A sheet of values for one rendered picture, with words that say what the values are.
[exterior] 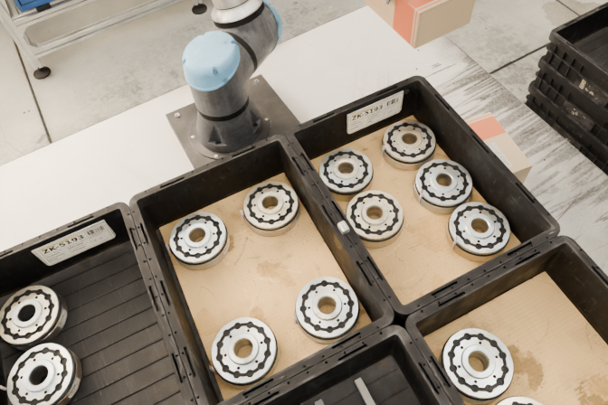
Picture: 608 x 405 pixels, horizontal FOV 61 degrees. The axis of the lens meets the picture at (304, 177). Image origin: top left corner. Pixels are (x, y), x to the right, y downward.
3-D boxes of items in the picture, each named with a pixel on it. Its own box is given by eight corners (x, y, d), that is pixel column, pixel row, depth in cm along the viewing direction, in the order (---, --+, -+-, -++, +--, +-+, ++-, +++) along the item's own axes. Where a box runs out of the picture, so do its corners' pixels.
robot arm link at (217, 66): (183, 108, 111) (165, 59, 100) (216, 70, 118) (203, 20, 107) (230, 124, 107) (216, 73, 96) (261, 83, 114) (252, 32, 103)
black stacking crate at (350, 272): (149, 230, 98) (128, 200, 89) (288, 169, 104) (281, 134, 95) (223, 435, 77) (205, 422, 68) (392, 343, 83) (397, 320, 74)
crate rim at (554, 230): (283, 139, 96) (282, 131, 94) (419, 80, 102) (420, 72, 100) (398, 324, 75) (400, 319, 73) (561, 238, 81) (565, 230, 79)
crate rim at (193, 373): (130, 204, 90) (126, 197, 89) (283, 139, 96) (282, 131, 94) (208, 427, 69) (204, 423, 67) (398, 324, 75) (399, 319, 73)
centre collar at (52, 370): (23, 366, 80) (22, 364, 80) (55, 354, 81) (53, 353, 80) (24, 398, 78) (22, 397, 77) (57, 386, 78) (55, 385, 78)
